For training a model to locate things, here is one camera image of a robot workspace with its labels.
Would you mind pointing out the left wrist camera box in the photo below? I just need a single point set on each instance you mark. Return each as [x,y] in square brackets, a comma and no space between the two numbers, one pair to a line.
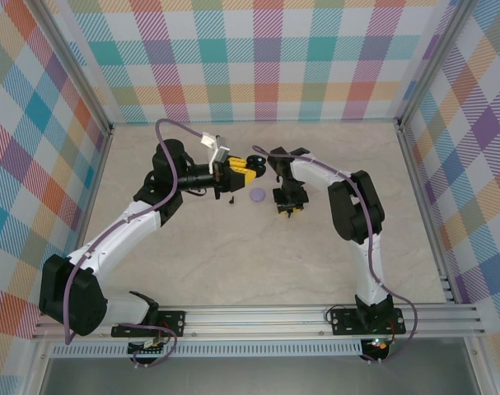
[221,154]

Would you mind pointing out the aluminium left frame post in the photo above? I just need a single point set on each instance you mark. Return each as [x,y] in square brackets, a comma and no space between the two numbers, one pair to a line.
[74,61]

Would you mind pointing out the aluminium right side rail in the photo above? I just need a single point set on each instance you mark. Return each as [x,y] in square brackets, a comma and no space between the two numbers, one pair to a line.
[414,173]

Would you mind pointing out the aluminium mounting rail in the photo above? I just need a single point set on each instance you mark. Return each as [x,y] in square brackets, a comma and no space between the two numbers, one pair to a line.
[253,321]

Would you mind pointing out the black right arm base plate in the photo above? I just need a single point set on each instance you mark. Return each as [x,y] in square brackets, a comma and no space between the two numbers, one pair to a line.
[344,321]

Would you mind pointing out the grey metal panel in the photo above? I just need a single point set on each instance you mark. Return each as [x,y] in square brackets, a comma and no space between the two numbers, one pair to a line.
[253,376]

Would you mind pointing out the aluminium left side rail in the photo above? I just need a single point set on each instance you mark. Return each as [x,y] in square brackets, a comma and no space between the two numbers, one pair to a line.
[99,173]

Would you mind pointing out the purple earbud charging case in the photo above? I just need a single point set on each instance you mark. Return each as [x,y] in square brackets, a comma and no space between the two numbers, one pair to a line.
[258,194]

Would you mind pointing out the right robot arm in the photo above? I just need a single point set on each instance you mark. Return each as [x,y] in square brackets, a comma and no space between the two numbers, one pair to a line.
[356,205]

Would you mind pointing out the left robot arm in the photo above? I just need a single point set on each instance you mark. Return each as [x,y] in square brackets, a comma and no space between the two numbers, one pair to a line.
[122,234]

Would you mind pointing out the aluminium frame post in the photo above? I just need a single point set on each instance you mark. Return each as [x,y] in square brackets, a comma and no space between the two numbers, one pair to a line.
[74,61]
[435,61]

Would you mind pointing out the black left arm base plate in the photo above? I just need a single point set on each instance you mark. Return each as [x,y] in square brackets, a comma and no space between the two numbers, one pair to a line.
[173,321]

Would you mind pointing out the aluminium right frame post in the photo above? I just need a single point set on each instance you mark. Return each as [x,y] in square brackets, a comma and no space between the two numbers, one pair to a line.
[435,61]

